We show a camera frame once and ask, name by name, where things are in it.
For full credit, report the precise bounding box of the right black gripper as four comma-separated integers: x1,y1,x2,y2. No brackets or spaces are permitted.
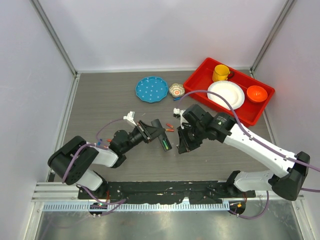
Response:
177,123,207,154

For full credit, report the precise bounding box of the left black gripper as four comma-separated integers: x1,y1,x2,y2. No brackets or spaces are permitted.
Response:
121,120,165,154

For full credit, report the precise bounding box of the black remote control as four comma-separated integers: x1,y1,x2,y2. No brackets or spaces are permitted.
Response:
151,119,172,152

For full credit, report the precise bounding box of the green battery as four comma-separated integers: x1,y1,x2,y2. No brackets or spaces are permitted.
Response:
162,139,169,150

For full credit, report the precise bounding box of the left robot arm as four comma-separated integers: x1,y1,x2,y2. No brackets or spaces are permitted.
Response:
47,120,166,200

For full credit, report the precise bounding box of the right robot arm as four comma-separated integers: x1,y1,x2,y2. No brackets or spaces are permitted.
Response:
173,104,310,201

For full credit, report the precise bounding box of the red battery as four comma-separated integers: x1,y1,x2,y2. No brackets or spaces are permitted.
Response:
166,123,174,129

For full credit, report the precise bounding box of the blue dotted plate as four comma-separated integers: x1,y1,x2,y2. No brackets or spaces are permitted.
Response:
135,76,169,104

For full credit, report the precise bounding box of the small floral dish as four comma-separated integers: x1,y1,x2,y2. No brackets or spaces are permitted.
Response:
168,83,186,98

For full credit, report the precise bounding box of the white paper plate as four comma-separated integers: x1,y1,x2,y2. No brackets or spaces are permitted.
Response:
207,80,245,110

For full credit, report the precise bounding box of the yellow mug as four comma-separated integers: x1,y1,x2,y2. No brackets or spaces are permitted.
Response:
212,64,235,82

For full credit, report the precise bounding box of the red plastic bin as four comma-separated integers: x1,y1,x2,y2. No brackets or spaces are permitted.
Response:
183,57,275,127

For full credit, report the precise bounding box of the orange bowl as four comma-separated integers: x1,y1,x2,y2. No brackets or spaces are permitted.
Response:
246,85,268,103

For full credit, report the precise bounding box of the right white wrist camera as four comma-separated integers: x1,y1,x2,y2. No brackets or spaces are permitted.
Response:
173,108,188,129

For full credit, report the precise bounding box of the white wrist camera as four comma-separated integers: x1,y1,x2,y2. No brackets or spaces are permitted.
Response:
173,108,188,129
123,111,137,127

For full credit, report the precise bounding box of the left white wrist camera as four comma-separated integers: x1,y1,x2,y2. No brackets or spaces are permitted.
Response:
123,111,137,127

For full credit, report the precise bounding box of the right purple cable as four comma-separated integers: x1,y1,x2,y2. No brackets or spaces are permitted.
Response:
178,90,320,220

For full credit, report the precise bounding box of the purple cable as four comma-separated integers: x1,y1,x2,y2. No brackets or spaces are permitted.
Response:
61,117,127,217
178,90,320,220

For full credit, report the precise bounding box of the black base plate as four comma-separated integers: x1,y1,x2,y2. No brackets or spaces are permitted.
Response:
77,180,256,205

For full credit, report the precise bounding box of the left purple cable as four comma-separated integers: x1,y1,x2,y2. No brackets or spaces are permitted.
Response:
61,117,127,217

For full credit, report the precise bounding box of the perforated cable tray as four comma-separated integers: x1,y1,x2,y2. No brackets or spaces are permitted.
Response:
42,201,230,212

